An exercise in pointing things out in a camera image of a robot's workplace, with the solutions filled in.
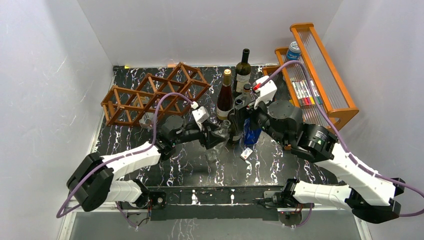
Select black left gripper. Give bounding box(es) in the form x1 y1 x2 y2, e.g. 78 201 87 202
172 120 226 149

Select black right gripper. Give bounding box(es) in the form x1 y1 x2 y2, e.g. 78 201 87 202
229 94 288 148

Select blue labelled plastic bottle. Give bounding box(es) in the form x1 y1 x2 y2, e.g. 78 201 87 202
243 118 262 146

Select clear glass corked bottle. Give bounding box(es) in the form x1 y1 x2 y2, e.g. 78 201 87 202
240 83 254 106

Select silver-capped dark wine bottle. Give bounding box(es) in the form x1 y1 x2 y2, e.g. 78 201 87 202
228 97 243 144

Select gold-capped red wine bottle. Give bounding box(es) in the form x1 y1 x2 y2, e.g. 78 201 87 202
216 69 233 121

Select dark green wine bottle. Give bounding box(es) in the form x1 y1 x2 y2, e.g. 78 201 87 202
232 48 251 97

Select brown wooden wine rack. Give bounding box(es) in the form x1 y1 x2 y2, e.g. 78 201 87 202
100 62 211 127

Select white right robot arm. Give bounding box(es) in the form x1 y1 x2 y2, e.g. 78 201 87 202
234 100 404 224

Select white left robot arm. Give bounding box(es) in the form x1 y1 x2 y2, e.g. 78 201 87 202
66 115 226 212

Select small white box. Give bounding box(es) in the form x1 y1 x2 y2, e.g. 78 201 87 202
240 147 253 160

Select row of coloured markers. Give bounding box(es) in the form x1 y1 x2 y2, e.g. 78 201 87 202
290 78 323 107

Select orange wooden display shelf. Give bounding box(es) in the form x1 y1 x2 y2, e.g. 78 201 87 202
273 22 359 130

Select blue lidded small jar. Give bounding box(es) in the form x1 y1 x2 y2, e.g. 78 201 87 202
286 41 301 61

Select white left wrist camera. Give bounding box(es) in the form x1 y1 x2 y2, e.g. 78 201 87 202
190 101 210 131

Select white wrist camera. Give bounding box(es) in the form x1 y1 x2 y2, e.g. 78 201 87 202
190 101 210 131
252 76 277 110

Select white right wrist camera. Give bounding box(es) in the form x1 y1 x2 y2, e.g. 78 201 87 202
252 76 277 110

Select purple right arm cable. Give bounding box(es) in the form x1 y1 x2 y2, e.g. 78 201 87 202
253 60 424 229

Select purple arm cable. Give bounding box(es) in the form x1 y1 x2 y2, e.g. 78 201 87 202
253 60 424 229
55 92 200 229

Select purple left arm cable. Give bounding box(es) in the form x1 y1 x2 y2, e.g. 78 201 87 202
55 92 200 229

